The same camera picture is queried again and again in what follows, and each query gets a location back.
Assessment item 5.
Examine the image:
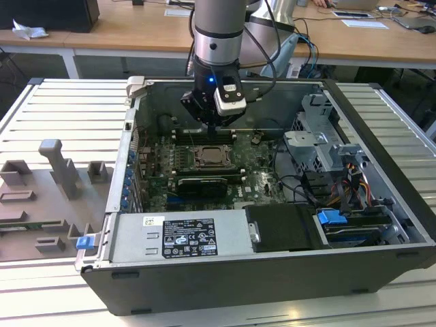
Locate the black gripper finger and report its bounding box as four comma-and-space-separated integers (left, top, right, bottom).
212, 112, 245, 139
180, 91, 213, 139

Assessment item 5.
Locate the metal socket cover frame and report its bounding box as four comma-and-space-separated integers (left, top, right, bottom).
193, 145, 234, 168

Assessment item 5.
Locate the black RAM slot bank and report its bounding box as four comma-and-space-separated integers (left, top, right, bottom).
173, 129, 238, 144
172, 166, 247, 181

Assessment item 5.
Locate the CPU socket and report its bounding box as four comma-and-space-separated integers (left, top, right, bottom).
191, 144, 238, 170

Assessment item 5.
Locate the grey plastic case latch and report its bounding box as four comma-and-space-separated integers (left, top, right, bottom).
125, 75, 148, 100

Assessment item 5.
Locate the black graphics card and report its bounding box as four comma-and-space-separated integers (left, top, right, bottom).
176, 176, 229, 199

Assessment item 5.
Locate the green motherboard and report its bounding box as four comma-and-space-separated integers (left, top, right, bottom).
136, 131, 290, 212

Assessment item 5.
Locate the long wooden desk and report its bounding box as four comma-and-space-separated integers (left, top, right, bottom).
0, 0, 436, 71

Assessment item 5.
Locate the silver metal drive cage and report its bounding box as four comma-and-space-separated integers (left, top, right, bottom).
282, 93, 371, 173

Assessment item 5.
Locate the black plastic shroud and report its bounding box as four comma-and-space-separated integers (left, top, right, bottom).
245, 203, 323, 253

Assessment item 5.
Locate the blue disk carrier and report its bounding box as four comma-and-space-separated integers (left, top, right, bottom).
315, 210, 348, 225

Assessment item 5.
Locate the silver power supply with label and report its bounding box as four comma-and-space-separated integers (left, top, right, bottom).
108, 209, 256, 263

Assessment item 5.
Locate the flat tablet with white rim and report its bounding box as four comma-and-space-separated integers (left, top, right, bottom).
332, 10, 371, 19

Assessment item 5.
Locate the open black PC case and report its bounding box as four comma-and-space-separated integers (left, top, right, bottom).
74, 75, 436, 316

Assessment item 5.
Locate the silver laptop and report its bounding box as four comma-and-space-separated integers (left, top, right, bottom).
332, 0, 379, 10

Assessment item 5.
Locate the black hard disk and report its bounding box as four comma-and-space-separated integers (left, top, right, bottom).
322, 223, 386, 248

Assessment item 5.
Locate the crumpled white paper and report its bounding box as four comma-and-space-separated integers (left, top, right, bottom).
12, 18, 49, 41

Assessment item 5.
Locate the grey parts rack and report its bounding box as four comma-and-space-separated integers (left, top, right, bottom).
0, 138, 115, 263

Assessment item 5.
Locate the green RAM stick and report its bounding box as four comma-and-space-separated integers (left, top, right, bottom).
0, 221, 64, 231

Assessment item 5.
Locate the dark closed laptop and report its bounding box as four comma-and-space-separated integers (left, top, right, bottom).
391, 15, 436, 35

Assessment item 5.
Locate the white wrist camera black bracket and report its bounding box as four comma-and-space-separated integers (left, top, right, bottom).
214, 77, 247, 117

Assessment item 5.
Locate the black camera cable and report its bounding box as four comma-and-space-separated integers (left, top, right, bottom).
238, 0, 285, 103

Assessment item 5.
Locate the grey desk cable hatch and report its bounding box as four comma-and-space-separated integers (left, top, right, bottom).
164, 8, 193, 18

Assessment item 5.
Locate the black internal cable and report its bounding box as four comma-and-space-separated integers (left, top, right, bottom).
274, 139, 320, 209

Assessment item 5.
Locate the blue hanging cable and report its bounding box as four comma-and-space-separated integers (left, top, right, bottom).
299, 33, 321, 79

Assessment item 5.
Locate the coloured wire bundle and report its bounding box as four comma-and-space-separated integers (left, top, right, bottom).
335, 163, 372, 208

